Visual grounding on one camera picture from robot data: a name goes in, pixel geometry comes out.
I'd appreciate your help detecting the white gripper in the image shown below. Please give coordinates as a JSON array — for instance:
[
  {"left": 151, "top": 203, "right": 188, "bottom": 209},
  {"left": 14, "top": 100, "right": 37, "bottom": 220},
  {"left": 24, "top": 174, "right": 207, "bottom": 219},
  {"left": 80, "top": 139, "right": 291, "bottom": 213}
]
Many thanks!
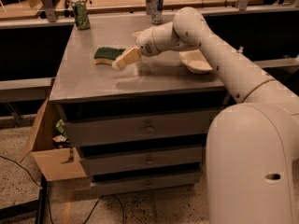
[{"left": 112, "top": 28, "right": 156, "bottom": 69}]

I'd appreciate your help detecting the green and yellow sponge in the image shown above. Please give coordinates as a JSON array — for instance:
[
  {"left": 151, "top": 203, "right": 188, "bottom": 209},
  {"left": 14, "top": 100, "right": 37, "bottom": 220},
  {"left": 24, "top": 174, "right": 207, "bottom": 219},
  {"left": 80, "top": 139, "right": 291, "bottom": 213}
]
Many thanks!
[{"left": 93, "top": 47, "right": 124, "bottom": 65}]

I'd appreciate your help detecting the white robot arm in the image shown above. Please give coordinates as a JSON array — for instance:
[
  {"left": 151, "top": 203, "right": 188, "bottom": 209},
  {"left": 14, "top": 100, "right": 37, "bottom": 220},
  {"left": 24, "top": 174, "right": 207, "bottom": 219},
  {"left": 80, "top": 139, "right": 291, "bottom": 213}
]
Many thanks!
[{"left": 113, "top": 7, "right": 299, "bottom": 224}]

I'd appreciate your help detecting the silver blue redbull can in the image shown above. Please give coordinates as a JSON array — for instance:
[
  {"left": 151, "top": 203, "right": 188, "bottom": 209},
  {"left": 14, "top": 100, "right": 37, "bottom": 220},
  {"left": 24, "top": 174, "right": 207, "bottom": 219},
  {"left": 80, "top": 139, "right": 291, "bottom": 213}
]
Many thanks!
[{"left": 150, "top": 0, "right": 164, "bottom": 24}]

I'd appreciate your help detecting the green soda can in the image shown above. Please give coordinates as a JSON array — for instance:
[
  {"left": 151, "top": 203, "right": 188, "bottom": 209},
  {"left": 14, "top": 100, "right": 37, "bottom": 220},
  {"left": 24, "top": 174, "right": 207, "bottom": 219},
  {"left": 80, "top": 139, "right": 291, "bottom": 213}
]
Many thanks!
[{"left": 71, "top": 0, "right": 90, "bottom": 30}]

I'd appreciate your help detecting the white paper bowl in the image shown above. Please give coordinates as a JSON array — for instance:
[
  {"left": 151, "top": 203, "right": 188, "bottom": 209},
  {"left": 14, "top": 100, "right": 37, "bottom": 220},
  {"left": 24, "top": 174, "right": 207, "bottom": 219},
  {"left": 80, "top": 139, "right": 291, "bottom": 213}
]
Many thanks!
[{"left": 178, "top": 49, "right": 213, "bottom": 75}]

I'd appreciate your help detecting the grey drawer cabinet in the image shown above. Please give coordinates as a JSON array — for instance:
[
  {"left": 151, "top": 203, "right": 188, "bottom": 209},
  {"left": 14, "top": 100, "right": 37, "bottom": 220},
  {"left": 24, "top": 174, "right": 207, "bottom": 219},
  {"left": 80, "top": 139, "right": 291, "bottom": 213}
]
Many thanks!
[{"left": 50, "top": 16, "right": 227, "bottom": 195}]

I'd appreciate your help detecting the green wrapper in box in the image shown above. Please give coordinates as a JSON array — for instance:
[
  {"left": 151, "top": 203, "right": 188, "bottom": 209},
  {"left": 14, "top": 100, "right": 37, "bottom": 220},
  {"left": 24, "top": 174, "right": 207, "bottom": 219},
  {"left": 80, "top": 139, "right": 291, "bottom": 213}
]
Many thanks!
[{"left": 52, "top": 119, "right": 67, "bottom": 143}]

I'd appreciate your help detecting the open cardboard box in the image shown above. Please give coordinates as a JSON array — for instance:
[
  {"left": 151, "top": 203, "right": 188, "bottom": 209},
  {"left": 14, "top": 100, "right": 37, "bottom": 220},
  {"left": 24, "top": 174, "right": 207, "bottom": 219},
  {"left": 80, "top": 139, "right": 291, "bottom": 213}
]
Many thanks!
[{"left": 19, "top": 77, "right": 88, "bottom": 183}]

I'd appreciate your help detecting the metal frame post left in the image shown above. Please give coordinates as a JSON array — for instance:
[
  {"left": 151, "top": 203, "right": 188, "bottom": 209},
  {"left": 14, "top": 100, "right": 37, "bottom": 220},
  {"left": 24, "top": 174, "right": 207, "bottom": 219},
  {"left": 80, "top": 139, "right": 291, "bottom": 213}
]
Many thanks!
[{"left": 41, "top": 0, "right": 57, "bottom": 22}]

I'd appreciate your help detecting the black floor cable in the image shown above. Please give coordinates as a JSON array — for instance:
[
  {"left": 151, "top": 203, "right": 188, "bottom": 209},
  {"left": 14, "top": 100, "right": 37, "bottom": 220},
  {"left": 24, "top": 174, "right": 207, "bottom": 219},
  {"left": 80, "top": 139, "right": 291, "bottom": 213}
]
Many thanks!
[{"left": 0, "top": 154, "right": 126, "bottom": 224}]

